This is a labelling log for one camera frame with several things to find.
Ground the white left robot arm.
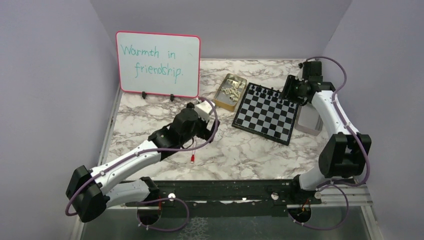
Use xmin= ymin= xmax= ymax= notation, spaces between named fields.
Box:
xmin=64 ymin=101 xmax=220 ymax=223

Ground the white and red marker pen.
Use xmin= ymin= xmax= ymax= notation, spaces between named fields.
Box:
xmin=190 ymin=148 xmax=196 ymax=164

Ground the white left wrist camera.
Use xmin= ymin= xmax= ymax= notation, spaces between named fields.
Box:
xmin=194 ymin=101 xmax=215 ymax=123

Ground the pile of white chess pieces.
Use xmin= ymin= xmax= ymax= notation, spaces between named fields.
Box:
xmin=221 ymin=77 xmax=243 ymax=102

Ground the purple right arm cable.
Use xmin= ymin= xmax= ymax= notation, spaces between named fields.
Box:
xmin=288 ymin=56 xmax=371 ymax=232

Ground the pink framed whiteboard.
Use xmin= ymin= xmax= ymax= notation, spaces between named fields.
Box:
xmin=115 ymin=31 xmax=201 ymax=98

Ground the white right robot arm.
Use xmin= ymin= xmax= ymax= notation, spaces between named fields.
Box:
xmin=281 ymin=56 xmax=372 ymax=204

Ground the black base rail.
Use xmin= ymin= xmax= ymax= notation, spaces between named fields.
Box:
xmin=124 ymin=179 xmax=321 ymax=218

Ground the gold tin tray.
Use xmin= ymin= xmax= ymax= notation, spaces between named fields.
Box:
xmin=213 ymin=73 xmax=248 ymax=112

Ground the pink tin tray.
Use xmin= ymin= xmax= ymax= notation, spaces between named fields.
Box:
xmin=294 ymin=103 xmax=324 ymax=136

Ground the black and silver chessboard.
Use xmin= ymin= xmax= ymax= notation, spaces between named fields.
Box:
xmin=231 ymin=82 xmax=299 ymax=146

